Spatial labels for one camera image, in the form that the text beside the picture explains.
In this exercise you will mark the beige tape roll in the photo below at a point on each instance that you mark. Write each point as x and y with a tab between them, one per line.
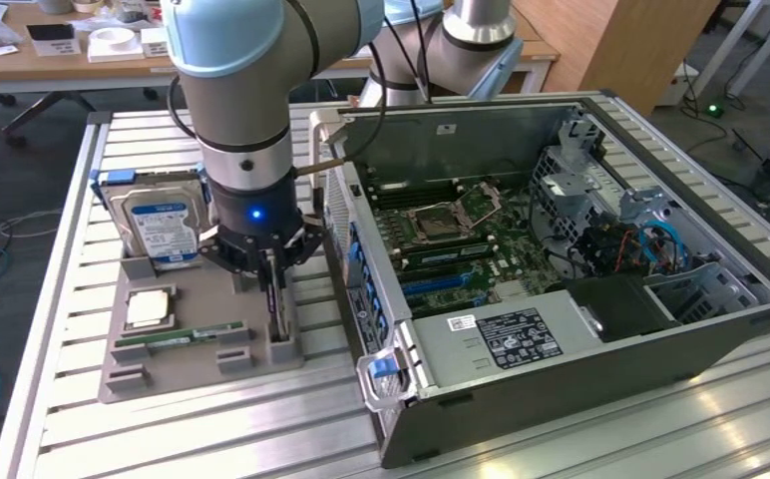
87	6

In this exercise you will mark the wooden cabinet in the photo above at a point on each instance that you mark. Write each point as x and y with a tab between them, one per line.
624	50

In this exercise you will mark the green RAM stick white label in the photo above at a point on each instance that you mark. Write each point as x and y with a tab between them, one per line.
444	255

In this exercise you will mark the white papers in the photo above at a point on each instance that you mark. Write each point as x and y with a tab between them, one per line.
356	54

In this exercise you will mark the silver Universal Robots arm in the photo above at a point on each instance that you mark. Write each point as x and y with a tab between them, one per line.
244	100

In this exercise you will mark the black chair base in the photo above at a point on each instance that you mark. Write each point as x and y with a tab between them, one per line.
32	112

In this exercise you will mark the white tape roll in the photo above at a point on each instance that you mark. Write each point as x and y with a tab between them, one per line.
111	37

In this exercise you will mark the grey cup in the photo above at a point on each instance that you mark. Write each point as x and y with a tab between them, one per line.
53	6

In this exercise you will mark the metal disk bay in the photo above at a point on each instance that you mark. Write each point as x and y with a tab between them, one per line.
724	294

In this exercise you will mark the white box black lid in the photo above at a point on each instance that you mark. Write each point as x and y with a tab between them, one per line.
53	40

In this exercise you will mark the blue case latch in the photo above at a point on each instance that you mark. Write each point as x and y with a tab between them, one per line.
381	371

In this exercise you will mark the graphics card with metal bracket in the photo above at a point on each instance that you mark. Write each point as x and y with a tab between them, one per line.
277	314

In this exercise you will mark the small dark object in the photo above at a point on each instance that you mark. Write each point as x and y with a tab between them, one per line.
132	16

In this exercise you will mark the silver chipset heatsink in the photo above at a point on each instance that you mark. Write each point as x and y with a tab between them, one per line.
511	292

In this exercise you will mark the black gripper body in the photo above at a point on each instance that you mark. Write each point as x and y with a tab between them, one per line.
255	209

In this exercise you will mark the device with green light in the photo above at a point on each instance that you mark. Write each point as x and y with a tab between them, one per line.
713	109

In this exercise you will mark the grey parts rack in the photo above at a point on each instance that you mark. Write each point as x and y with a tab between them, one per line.
205	309

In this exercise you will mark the black expansion slot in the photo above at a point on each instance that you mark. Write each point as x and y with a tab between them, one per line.
437	274

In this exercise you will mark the flat white box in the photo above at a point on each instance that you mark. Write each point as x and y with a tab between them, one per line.
115	54

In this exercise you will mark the hard disk in blue carrier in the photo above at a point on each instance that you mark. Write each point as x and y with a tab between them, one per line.
152	224

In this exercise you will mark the CPU socket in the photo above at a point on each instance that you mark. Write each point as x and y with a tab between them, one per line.
437	224

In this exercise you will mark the open dark PC case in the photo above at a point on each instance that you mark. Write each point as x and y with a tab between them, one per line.
557	399

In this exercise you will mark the metal drive cage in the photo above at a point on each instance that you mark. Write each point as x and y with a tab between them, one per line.
571	189

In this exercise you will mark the grey power supply unit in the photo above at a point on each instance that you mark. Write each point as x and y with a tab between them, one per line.
451	349

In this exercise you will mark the green motherboard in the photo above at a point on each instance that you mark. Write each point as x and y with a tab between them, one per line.
511	239

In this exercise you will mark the blue expansion slot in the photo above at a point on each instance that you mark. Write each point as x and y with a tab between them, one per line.
435	285

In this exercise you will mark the RAM slot white clips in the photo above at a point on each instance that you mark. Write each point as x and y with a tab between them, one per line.
416	195

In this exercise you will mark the CPU chip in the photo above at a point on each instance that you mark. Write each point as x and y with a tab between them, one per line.
148	309

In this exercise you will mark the metal socket cover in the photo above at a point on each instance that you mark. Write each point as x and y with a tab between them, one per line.
475	188

